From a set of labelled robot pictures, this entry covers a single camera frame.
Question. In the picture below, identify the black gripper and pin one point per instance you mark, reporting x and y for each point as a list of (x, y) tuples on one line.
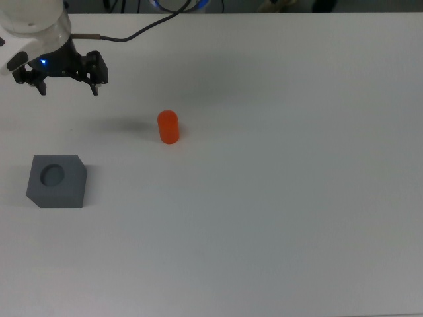
[(62, 62)]

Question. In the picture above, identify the orange cylinder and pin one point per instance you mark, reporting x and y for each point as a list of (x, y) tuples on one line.
[(168, 127)]

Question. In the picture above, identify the grey block with round hole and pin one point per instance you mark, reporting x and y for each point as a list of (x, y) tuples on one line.
[(71, 185)]

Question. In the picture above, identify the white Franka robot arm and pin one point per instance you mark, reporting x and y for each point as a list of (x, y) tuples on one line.
[(29, 16)]

